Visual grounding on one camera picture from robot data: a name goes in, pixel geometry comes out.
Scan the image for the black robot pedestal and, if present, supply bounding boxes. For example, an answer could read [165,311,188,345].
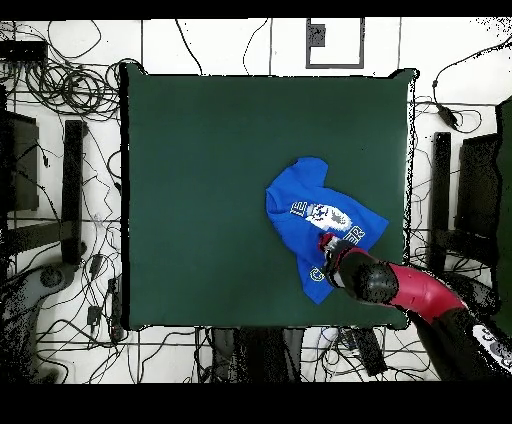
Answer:
[195,326,305,383]

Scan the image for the blue printed shirt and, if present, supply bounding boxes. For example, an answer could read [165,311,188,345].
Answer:
[264,156,390,306]

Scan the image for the dark green table cloth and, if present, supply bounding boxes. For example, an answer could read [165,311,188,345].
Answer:
[119,63,419,332]

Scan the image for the dark grey square tag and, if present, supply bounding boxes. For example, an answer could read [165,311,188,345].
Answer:
[309,23,327,48]

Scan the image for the black frame leg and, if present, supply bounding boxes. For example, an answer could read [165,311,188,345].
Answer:
[60,119,88,267]
[428,131,452,274]

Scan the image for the dark box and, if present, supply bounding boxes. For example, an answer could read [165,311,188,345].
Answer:
[0,110,40,213]
[454,133,501,241]

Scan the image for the grey chair base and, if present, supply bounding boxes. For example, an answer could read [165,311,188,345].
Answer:
[0,261,77,321]
[433,269,503,321]

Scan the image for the green hanging cloth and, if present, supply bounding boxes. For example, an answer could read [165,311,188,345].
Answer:
[473,94,512,338]

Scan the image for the black power adapter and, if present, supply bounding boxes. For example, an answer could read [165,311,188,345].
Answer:
[436,104,460,130]

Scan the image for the coiled black cables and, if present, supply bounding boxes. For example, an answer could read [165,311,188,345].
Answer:
[23,59,121,121]

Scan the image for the black power strip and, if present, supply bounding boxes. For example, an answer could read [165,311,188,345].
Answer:
[107,275,125,341]
[351,327,388,377]

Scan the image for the black flat box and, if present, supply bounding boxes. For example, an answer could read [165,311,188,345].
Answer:
[0,39,49,63]

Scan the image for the grey square floor frame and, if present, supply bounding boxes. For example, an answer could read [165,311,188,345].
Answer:
[305,17,366,70]

